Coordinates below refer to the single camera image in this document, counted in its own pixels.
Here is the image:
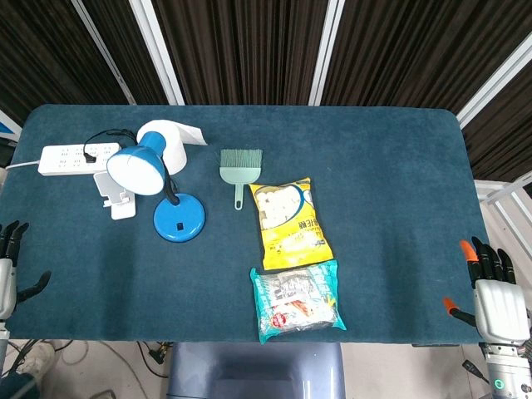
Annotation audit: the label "black floor cable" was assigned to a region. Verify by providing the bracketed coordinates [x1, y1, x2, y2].
[135, 341, 172, 380]

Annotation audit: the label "yellow marshmallow bag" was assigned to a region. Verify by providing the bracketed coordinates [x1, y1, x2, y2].
[248, 176, 336, 271]

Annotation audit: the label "green hand brush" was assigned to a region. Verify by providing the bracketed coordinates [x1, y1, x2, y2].
[219, 148, 263, 212]

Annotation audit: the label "blue-grey robot torso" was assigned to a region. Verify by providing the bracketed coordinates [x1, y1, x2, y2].
[165, 341, 346, 399]

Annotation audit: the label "white power strip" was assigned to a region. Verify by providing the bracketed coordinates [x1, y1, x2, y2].
[37, 143, 122, 176]

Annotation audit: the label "teal instant noodle pack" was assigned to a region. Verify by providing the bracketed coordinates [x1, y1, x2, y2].
[249, 259, 348, 345]

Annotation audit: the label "black braided cable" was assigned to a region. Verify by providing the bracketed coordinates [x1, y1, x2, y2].
[82, 129, 138, 165]

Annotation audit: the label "white shoe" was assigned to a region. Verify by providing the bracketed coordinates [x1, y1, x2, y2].
[18, 342, 57, 375]

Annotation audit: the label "blue and white board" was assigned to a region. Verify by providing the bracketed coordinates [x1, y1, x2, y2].
[0, 108, 22, 145]

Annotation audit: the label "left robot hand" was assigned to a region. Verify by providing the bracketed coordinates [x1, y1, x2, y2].
[0, 219, 53, 321]

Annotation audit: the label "white partition frame post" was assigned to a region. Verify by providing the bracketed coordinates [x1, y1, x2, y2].
[456, 39, 532, 130]
[127, 0, 186, 106]
[308, 0, 347, 107]

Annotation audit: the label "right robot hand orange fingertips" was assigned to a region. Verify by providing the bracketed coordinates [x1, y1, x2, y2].
[442, 237, 531, 346]

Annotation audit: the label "white toilet paper roll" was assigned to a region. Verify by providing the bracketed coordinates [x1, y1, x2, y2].
[135, 119, 208, 175]

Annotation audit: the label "thin grey partition post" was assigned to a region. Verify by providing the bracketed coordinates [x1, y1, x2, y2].
[70, 0, 137, 105]

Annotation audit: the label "aluminium frame rack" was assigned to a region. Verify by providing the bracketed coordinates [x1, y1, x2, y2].
[473, 172, 532, 250]

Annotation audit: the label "blue desk lamp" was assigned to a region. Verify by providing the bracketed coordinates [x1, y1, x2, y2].
[106, 131, 207, 243]

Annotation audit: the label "black connector on floor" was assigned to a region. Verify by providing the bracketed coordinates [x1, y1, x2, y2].
[461, 359, 491, 385]

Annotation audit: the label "dark teal tablecloth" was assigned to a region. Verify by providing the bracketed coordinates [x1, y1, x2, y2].
[0, 103, 490, 346]

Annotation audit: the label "white phone stand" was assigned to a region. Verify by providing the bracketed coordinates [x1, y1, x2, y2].
[92, 170, 137, 220]

